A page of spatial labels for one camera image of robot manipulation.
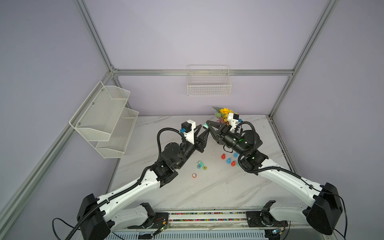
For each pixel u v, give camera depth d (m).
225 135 0.59
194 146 0.57
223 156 0.95
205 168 0.92
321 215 0.39
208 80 0.95
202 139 0.56
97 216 0.39
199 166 0.93
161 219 0.73
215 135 0.60
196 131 0.64
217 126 0.64
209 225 0.73
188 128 0.52
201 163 0.93
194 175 0.88
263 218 0.65
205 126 0.62
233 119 0.63
